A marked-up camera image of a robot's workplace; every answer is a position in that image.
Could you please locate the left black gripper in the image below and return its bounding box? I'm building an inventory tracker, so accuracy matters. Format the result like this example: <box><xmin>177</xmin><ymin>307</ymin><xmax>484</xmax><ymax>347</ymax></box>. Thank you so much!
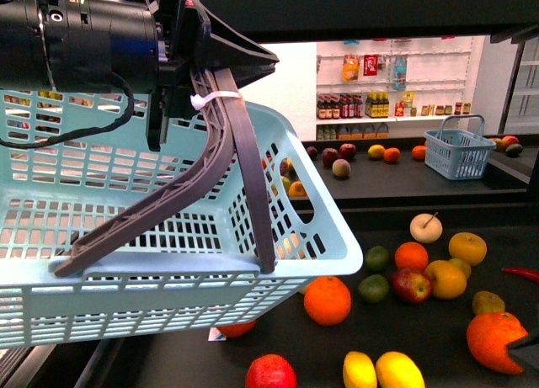
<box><xmin>146</xmin><ymin>0</ymin><xmax>279</xmax><ymax>274</ymax></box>

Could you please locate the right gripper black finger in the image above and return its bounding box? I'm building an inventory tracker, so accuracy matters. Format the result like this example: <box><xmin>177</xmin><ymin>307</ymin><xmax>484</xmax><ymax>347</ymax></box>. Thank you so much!
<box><xmin>507</xmin><ymin>329</ymin><xmax>539</xmax><ymax>374</ymax></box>

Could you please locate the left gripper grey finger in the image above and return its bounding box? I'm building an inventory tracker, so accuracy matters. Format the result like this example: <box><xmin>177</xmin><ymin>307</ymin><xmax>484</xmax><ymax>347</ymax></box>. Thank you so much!
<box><xmin>53</xmin><ymin>66</ymin><xmax>237</xmax><ymax>279</ymax></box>

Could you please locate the light teal plastic basket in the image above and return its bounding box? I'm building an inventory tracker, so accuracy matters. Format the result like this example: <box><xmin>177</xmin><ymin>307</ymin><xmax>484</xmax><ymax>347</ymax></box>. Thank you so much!
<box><xmin>1</xmin><ymin>95</ymin><xmax>363</xmax><ymax>348</ymax></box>

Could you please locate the yellow lemon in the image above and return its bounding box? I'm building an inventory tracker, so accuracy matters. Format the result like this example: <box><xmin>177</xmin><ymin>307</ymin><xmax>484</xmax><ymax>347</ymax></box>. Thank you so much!
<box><xmin>367</xmin><ymin>144</ymin><xmax>386</xmax><ymax>160</ymax></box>
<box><xmin>343</xmin><ymin>351</ymin><xmax>377</xmax><ymax>388</ymax></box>
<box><xmin>375</xmin><ymin>351</ymin><xmax>426</xmax><ymax>388</ymax></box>

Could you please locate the black metal fruit shelf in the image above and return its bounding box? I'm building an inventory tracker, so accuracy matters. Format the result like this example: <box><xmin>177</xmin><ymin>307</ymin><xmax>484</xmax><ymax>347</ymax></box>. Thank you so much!
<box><xmin>75</xmin><ymin>0</ymin><xmax>539</xmax><ymax>388</ymax></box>

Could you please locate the white sauce shelf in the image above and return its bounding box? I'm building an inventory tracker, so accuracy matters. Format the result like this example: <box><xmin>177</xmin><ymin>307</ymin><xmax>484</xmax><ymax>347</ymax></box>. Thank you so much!
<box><xmin>315</xmin><ymin>36</ymin><xmax>484</xmax><ymax>141</ymax></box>

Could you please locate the large orange tangerine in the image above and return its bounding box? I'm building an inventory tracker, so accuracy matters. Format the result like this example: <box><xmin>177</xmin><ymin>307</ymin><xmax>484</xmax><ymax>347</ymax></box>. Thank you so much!
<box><xmin>466</xmin><ymin>312</ymin><xmax>529</xmax><ymax>375</ymax></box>

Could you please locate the brown kiwi fruit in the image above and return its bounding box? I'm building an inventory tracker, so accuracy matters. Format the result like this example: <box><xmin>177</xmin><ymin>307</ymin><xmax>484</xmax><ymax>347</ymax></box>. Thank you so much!
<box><xmin>472</xmin><ymin>291</ymin><xmax>505</xmax><ymax>316</ymax></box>

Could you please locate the red chili pepper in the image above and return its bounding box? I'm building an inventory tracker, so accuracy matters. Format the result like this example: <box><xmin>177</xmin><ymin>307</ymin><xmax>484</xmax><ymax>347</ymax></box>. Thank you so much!
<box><xmin>502</xmin><ymin>267</ymin><xmax>539</xmax><ymax>285</ymax></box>

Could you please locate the small green pear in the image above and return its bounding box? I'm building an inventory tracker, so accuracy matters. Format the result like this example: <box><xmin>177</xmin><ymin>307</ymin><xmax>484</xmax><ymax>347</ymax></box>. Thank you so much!
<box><xmin>449</xmin><ymin>258</ymin><xmax>472</xmax><ymax>279</ymax></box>

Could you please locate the golden yellow apple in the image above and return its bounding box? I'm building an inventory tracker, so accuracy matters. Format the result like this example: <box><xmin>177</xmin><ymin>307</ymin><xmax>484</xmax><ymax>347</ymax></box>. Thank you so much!
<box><xmin>425</xmin><ymin>260</ymin><xmax>467</xmax><ymax>300</ymax></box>

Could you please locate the far dark red apple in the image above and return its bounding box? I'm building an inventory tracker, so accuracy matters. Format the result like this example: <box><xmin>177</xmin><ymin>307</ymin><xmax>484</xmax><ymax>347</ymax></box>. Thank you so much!
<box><xmin>322</xmin><ymin>148</ymin><xmax>339</xmax><ymax>167</ymax></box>

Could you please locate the far peach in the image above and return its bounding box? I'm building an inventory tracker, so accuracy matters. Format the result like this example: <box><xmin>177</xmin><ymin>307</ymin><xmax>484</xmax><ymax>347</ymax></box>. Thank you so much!
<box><xmin>332</xmin><ymin>159</ymin><xmax>351</xmax><ymax>178</ymax></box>

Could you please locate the orange near white pear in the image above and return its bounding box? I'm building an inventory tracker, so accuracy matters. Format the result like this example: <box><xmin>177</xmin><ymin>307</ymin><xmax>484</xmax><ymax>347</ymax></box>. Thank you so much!
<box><xmin>394</xmin><ymin>242</ymin><xmax>429</xmax><ymax>270</ymax></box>

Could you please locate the white pear with stem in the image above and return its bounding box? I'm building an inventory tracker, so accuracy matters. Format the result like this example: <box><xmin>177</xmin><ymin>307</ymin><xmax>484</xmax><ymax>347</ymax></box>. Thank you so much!
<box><xmin>409</xmin><ymin>213</ymin><xmax>443</xmax><ymax>244</ymax></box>

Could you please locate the dark green lime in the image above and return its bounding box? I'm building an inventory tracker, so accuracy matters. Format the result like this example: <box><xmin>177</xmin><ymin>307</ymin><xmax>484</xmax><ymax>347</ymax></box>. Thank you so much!
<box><xmin>365</xmin><ymin>246</ymin><xmax>390</xmax><ymax>272</ymax></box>

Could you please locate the far orange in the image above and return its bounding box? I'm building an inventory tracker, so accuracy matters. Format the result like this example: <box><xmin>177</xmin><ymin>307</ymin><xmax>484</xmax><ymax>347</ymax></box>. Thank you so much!
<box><xmin>383</xmin><ymin>147</ymin><xmax>401</xmax><ymax>163</ymax></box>

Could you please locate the big orange centre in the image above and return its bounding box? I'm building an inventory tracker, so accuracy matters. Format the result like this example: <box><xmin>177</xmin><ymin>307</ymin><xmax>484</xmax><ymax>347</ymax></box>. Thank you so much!
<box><xmin>303</xmin><ymin>276</ymin><xmax>352</xmax><ymax>327</ymax></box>

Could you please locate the blue plastic basket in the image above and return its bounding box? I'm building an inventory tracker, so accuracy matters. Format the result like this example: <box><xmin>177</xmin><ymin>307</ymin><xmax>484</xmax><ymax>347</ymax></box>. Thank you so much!
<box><xmin>424</xmin><ymin>114</ymin><xmax>496</xmax><ymax>180</ymax></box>

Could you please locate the orange persimmon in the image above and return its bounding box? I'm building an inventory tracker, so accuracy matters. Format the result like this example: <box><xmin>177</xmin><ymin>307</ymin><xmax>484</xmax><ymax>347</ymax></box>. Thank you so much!
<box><xmin>217</xmin><ymin>320</ymin><xmax>257</xmax><ymax>338</ymax></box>

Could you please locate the red round fruit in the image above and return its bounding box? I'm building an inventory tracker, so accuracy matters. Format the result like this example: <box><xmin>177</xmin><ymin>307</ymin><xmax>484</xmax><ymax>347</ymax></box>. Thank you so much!
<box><xmin>245</xmin><ymin>354</ymin><xmax>297</xmax><ymax>388</ymax></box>

